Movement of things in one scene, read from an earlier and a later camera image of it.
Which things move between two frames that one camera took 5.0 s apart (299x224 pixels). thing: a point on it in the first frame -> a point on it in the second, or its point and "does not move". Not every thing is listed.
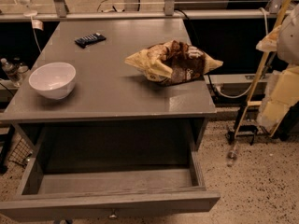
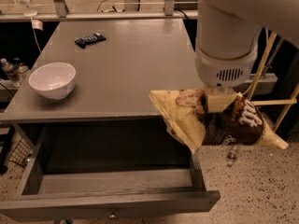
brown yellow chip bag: x=173 y=63 -> x=186 y=114
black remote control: x=90 y=40 does not move
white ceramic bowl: x=54 y=80 does not move
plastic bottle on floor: x=232 y=156 does not move
